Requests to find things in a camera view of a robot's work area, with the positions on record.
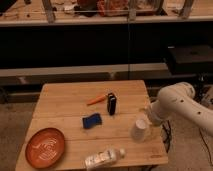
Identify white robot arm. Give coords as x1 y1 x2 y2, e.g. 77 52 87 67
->
147 82 213 136

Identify black eraser block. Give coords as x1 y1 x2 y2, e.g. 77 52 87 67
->
107 93 117 115

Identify orange carrot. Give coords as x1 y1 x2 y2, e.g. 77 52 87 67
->
87 95 106 106

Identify wooden table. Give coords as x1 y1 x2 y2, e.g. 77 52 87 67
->
14 79 169 171

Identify blue sponge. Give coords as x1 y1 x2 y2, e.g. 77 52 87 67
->
82 113 102 129

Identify metal shelf rack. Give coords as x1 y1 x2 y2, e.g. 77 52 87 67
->
0 0 213 85

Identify black box on shelf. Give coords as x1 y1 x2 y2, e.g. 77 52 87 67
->
165 45 213 74

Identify orange ribbed plate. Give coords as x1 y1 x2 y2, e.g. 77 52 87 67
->
25 128 65 169

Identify black floor cables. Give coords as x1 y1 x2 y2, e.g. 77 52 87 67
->
161 120 173 153

